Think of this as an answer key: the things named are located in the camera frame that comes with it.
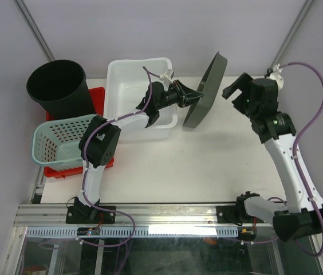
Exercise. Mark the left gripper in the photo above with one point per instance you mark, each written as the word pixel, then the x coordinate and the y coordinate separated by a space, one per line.
pixel 181 91

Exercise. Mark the right aluminium frame post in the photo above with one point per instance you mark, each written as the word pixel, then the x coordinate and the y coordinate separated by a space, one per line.
pixel 289 38

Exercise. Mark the left aluminium frame post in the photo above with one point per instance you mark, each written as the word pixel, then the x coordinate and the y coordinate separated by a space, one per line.
pixel 33 27

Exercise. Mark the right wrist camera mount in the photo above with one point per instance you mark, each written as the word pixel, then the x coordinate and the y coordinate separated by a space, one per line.
pixel 274 73

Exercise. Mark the aluminium frame post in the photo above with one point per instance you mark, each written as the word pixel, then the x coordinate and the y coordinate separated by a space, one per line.
pixel 33 27
pixel 289 38

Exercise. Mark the red plastic tray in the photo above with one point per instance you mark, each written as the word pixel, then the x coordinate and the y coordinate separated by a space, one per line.
pixel 98 98

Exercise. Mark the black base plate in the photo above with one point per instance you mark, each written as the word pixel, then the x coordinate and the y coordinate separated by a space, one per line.
pixel 80 213
pixel 226 213

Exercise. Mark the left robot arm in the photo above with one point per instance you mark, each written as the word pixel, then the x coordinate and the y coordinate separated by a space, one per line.
pixel 100 140

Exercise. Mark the black plastic bucket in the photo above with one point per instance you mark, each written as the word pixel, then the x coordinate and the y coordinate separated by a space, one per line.
pixel 60 88

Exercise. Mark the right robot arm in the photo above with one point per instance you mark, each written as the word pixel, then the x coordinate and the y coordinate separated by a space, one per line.
pixel 302 215

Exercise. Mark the aluminium mounting rail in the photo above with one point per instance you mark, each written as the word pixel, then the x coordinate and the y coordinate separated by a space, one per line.
pixel 144 214

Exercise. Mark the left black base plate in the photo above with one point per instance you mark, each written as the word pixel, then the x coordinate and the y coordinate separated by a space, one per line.
pixel 80 213

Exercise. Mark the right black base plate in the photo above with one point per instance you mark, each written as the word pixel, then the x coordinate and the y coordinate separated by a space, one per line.
pixel 226 213

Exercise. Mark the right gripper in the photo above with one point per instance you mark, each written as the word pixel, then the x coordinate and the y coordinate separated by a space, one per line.
pixel 243 83

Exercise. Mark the light blue perforated basket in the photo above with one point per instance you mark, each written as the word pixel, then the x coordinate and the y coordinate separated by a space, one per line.
pixel 54 144

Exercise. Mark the grey-green plastic tray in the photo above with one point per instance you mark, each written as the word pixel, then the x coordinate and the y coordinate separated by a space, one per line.
pixel 209 87

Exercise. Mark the white slotted cable duct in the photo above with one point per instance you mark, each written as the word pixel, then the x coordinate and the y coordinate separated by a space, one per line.
pixel 136 232

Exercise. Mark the white plastic tub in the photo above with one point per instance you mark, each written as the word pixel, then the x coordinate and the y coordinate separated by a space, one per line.
pixel 127 83

